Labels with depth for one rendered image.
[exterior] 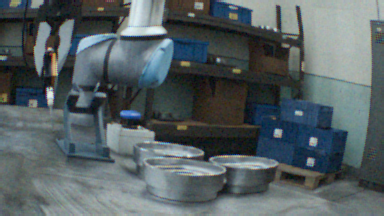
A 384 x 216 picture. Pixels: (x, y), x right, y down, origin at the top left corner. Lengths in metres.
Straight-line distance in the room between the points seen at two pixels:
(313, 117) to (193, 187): 3.91
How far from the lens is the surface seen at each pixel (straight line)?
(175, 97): 5.23
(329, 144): 4.29
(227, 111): 4.94
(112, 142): 0.89
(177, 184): 0.59
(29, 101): 4.17
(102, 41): 1.17
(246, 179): 0.66
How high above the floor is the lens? 0.96
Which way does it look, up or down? 4 degrees down
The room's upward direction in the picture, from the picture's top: 6 degrees clockwise
